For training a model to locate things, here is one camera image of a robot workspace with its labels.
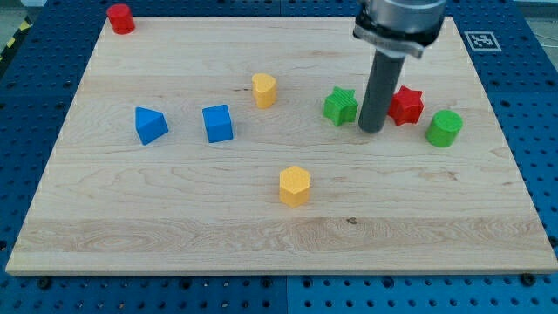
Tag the red cylinder block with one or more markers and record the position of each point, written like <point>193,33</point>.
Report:
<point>121,18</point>

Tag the green cylinder block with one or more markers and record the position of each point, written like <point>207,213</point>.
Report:
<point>444,128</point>

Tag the yellow hexagon block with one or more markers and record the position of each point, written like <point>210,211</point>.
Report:
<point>294,186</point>

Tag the red star block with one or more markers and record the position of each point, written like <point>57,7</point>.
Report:
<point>406,106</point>

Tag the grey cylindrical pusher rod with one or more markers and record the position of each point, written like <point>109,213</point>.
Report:
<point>383,79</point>

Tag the white fiducial marker tag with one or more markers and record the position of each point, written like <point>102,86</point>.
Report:
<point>482,41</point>

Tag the green star block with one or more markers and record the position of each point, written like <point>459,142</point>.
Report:
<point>340,106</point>

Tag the blue triangle block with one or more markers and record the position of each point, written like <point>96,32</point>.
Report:
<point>149,124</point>

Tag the light wooden board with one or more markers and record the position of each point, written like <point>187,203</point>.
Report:
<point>388,203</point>

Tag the yellow heart block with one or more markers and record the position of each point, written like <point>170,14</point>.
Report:
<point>264,89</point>

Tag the blue cube block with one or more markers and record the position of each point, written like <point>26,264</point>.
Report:
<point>218,123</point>

